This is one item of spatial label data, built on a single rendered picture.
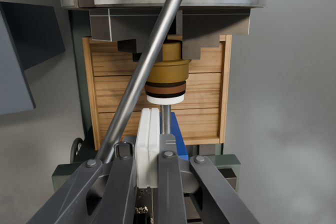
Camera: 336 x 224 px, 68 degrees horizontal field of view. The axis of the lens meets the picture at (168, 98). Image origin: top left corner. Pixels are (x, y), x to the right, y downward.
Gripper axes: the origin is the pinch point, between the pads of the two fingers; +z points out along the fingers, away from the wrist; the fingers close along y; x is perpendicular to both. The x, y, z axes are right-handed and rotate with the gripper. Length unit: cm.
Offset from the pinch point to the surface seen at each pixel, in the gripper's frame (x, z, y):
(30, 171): -90, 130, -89
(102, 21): 8.5, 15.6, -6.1
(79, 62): -8, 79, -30
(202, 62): -2.8, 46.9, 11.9
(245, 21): 8.1, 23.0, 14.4
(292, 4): 14, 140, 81
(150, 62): 5.7, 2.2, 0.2
